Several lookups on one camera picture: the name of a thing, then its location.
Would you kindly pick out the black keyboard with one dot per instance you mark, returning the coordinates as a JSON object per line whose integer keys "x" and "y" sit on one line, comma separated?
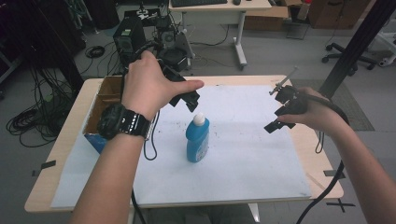
{"x": 199, "y": 2}

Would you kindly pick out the white paper sheet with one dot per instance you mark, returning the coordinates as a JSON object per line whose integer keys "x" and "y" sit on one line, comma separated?
{"x": 243, "y": 155}

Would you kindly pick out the black computer mouse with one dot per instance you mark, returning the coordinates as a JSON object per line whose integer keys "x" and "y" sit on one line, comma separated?
{"x": 237, "y": 2}

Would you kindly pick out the black tape strip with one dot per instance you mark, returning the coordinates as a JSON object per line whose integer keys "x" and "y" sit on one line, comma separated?
{"x": 331, "y": 173}
{"x": 46, "y": 165}

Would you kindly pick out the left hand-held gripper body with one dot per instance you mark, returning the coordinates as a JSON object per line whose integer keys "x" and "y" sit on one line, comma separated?
{"x": 174, "y": 59}

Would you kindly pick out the person's right hand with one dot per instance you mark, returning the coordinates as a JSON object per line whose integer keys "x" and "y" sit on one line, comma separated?
{"x": 320, "y": 115}

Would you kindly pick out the black box white print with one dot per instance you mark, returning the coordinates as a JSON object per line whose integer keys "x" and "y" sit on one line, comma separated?
{"x": 143, "y": 15}

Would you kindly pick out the blue cardboard box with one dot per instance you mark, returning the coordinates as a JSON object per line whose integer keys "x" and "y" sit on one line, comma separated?
{"x": 107, "y": 93}

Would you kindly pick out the blue bottle white cap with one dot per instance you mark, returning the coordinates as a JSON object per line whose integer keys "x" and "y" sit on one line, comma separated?
{"x": 196, "y": 140}

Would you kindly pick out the black metal post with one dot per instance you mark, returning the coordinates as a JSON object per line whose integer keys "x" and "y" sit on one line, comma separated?
{"x": 358, "y": 43}

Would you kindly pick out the grey floor mat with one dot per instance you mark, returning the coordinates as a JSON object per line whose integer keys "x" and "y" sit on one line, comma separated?
{"x": 351, "y": 105}

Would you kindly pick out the dark curtain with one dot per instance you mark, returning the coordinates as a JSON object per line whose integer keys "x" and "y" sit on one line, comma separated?
{"x": 37, "y": 34}

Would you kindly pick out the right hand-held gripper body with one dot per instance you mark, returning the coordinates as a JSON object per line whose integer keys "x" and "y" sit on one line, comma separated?
{"x": 292, "y": 96}

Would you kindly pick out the large brown cardboard box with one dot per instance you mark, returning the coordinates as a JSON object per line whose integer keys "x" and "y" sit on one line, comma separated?
{"x": 336, "y": 14}

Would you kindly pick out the black wristwatch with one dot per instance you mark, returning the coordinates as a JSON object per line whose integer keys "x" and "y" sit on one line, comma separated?
{"x": 121, "y": 121}

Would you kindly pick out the white table leg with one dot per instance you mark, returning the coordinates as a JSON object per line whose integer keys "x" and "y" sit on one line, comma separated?
{"x": 254, "y": 213}

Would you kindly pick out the small silver computer case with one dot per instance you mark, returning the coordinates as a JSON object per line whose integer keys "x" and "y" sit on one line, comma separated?
{"x": 168, "y": 37}

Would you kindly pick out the black computer tower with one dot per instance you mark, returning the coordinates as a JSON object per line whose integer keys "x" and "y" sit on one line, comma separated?
{"x": 129, "y": 34}

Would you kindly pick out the person's left hand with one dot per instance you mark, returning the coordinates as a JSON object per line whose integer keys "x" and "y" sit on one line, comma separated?
{"x": 143, "y": 84}

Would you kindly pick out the white desk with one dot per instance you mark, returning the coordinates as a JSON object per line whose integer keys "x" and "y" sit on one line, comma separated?
{"x": 214, "y": 15}

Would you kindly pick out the black office chair base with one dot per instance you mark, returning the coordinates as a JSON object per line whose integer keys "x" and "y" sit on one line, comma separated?
{"x": 348, "y": 57}

